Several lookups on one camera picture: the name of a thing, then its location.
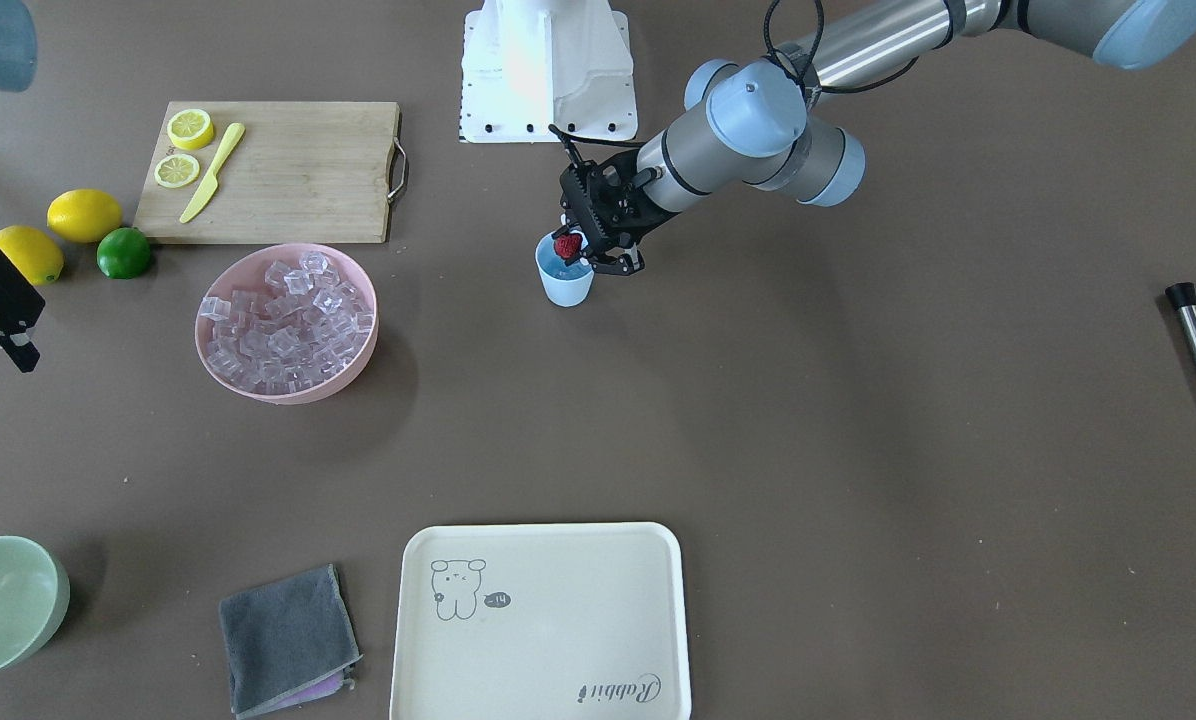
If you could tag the red strawberry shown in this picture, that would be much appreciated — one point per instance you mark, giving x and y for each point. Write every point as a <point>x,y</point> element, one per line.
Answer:
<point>567,246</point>

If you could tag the yellow lemon far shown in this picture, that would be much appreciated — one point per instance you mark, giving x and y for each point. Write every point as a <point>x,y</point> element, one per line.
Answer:
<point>84,215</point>

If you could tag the green lime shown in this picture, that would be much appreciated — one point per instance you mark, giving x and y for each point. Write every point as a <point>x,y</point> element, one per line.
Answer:
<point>124,253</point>

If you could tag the green bowl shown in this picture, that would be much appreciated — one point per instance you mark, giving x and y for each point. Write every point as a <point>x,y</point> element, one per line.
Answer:
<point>34,597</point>

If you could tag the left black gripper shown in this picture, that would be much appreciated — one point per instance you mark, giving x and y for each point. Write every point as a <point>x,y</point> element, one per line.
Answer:
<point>625,222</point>

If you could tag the yellow plastic knife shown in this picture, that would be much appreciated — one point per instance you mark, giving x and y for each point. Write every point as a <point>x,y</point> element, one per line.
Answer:
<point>209,183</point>

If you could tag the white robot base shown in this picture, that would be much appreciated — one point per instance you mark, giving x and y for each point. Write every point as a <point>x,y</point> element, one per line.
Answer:
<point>528,65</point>

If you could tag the pink bowl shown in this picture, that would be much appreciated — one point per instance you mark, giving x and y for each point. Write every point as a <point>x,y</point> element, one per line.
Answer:
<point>288,390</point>

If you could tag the cream rabbit tray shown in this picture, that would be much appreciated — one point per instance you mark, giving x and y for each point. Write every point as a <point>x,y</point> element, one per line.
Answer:
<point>542,621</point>

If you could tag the clear ice cubes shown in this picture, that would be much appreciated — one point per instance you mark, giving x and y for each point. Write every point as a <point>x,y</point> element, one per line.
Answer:
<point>288,325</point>

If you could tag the grey folded cloth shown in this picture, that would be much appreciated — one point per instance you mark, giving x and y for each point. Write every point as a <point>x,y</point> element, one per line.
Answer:
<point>288,642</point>

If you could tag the yellow lemon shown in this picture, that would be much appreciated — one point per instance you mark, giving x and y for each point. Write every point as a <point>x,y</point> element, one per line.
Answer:
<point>33,253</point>
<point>84,215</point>

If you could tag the light blue cup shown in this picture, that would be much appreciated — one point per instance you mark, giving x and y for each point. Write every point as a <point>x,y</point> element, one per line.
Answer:
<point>565,284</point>

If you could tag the yellow lemon near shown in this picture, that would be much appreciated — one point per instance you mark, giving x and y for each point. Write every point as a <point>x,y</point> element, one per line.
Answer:
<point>33,253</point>

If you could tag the wooden cutting board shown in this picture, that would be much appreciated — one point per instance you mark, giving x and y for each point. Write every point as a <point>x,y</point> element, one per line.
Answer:
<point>303,172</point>

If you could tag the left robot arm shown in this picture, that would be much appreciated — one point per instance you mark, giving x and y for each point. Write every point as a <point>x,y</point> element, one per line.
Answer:
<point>755,123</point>

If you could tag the lemon half lower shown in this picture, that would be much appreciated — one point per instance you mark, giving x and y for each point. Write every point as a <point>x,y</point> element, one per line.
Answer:
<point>190,129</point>

